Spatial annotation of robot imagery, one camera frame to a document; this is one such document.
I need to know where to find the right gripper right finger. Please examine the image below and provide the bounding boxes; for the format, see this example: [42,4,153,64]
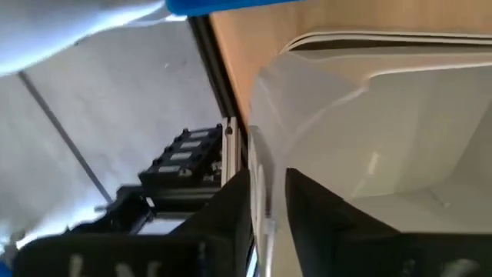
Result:
[285,168,492,277]

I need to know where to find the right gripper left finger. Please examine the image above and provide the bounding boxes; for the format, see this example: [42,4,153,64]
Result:
[13,169,254,277]

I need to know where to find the blue slotted plastic basket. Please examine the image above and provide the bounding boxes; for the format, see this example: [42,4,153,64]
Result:
[165,0,304,17]

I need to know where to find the black bracket with silver labels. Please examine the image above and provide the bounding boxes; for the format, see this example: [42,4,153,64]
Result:
[137,123,224,190]

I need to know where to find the silver metal bracket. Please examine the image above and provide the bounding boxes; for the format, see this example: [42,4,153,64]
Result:
[221,116,242,182]

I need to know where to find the black aluminium rig frame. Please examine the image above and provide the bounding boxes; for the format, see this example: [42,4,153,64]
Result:
[187,15,249,134]

